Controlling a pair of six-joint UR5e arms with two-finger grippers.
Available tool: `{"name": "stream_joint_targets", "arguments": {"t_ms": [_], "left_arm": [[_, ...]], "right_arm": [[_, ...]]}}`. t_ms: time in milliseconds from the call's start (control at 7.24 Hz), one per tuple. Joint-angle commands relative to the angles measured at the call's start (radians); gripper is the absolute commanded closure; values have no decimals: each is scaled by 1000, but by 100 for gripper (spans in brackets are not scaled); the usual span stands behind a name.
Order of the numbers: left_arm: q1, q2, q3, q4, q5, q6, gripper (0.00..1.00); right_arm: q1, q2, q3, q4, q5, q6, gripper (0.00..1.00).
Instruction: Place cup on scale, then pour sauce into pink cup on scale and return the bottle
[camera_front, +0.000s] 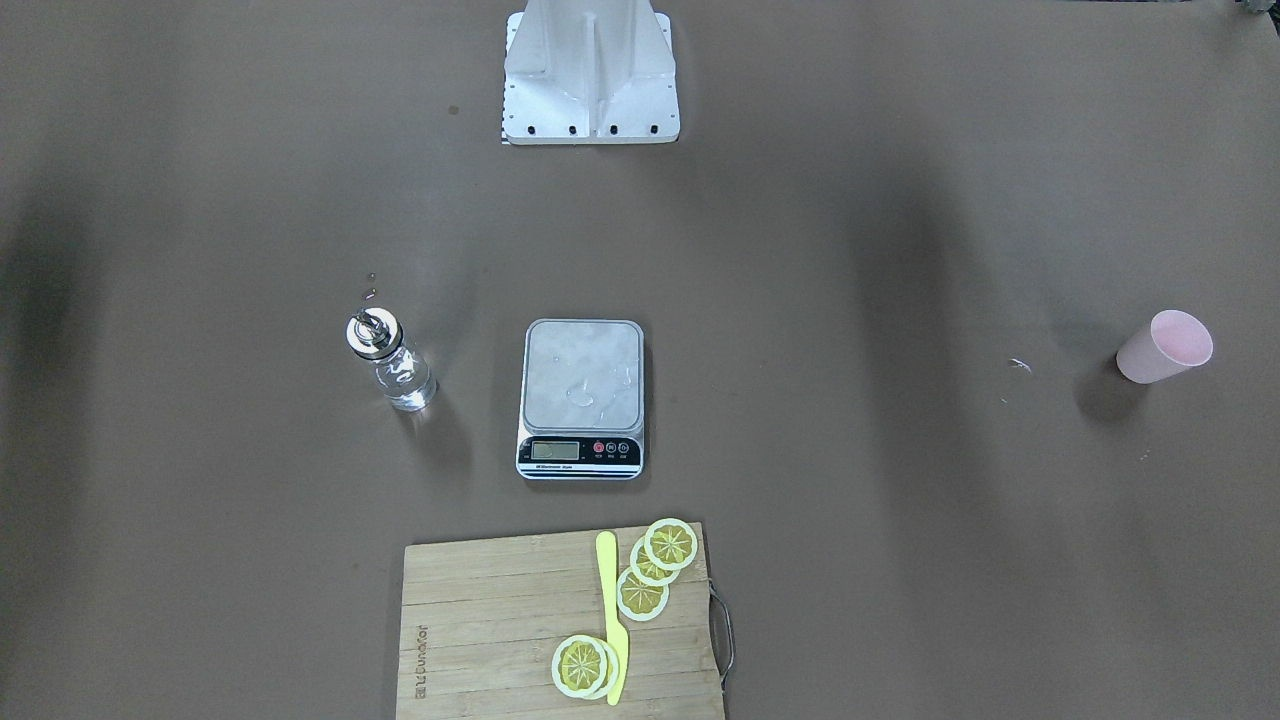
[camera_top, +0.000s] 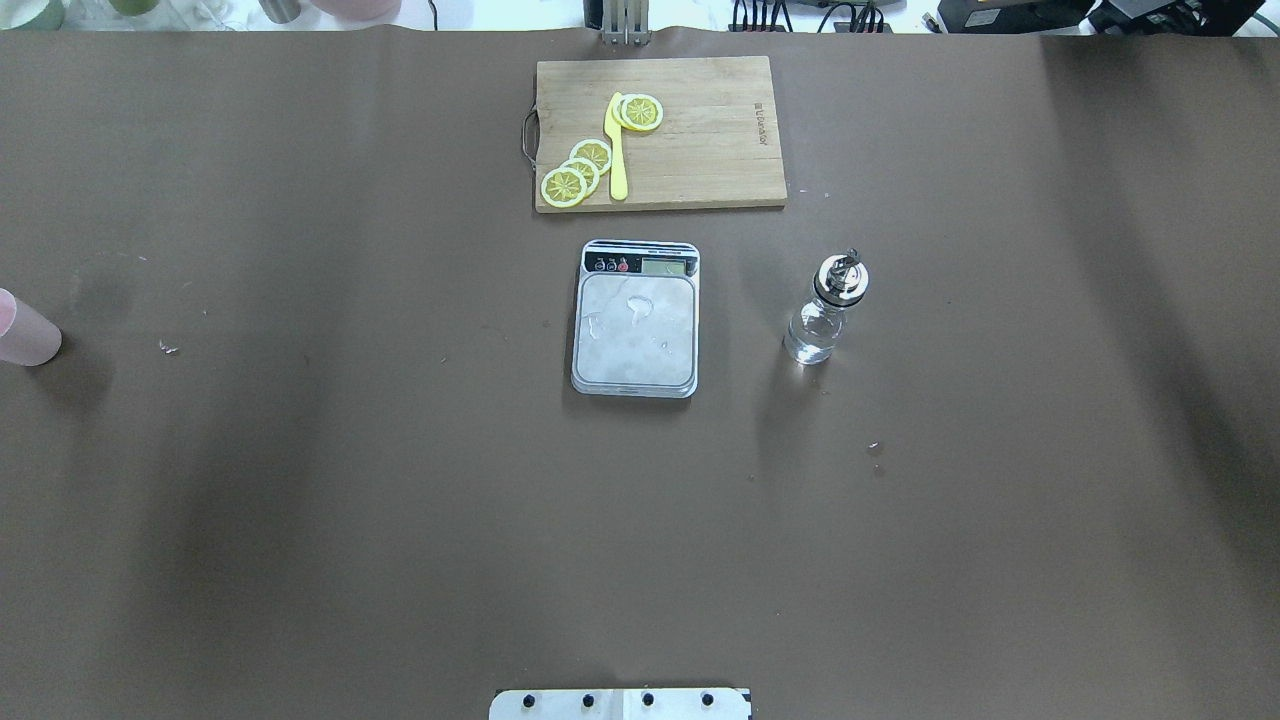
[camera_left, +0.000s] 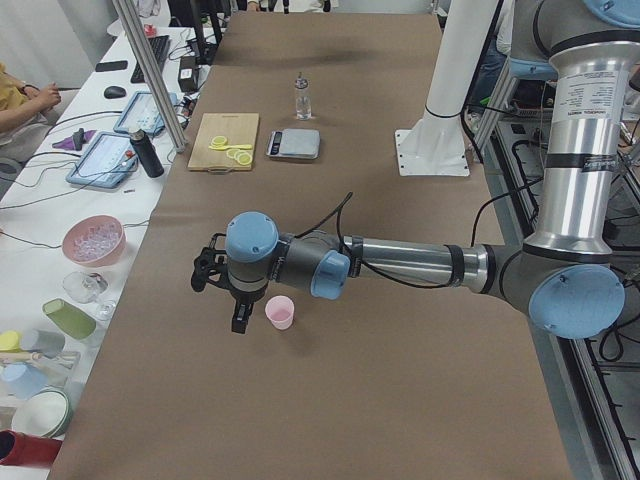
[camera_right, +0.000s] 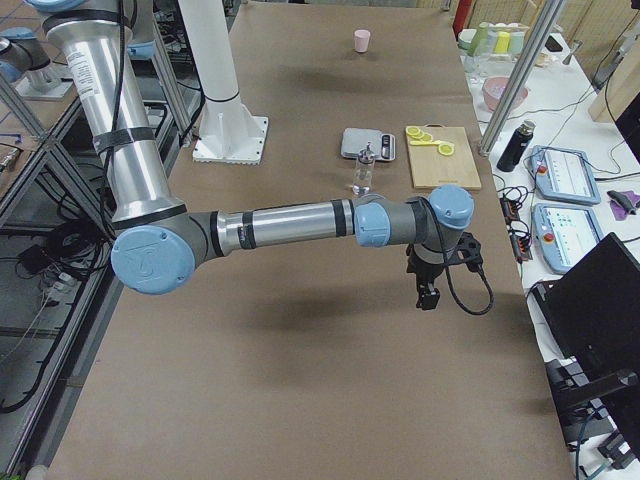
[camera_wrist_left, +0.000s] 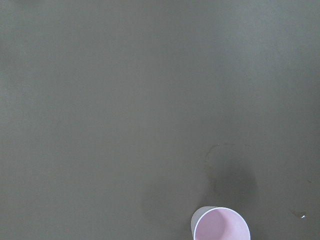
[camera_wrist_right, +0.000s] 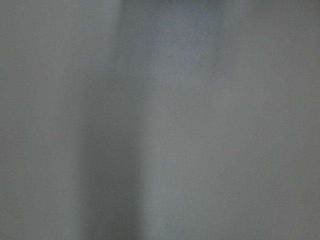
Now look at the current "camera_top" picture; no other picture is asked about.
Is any clear glass sauce bottle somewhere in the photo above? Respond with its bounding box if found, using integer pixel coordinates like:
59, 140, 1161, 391
783, 249, 870, 366

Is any pink plastic cup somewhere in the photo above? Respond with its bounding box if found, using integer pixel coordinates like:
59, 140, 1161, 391
1, 288, 63, 366

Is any silver kitchen scale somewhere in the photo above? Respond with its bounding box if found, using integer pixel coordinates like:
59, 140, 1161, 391
570, 240, 701, 400

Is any yellow plastic knife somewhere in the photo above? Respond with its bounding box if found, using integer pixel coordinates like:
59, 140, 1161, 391
603, 92, 628, 202

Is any lemon slice front left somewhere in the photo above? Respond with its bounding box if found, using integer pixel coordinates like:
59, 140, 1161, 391
540, 167, 591, 209

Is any lemon slice middle left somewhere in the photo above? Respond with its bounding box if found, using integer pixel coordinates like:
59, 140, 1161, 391
561, 156, 600, 197

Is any lemon slice upper left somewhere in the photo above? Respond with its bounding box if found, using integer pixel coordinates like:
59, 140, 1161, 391
568, 138, 613, 174

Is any wooden cutting board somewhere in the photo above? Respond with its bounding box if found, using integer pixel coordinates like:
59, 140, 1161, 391
534, 56, 788, 213

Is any lemon slice by knife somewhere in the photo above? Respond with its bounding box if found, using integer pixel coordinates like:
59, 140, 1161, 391
622, 94, 666, 132

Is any lemon slice under top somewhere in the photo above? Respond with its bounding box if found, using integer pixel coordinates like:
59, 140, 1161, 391
611, 95, 631, 129

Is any aluminium frame post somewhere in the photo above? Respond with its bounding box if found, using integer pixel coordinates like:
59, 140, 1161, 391
599, 0, 652, 47

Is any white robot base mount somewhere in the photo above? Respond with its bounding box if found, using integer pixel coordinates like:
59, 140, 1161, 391
488, 687, 755, 719

